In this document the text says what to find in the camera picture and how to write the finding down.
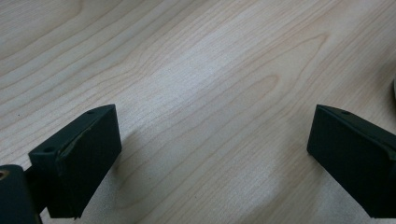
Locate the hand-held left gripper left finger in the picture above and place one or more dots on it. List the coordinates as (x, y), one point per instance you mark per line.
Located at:
(81, 161)

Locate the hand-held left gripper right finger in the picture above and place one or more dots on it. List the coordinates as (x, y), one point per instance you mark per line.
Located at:
(355, 161)

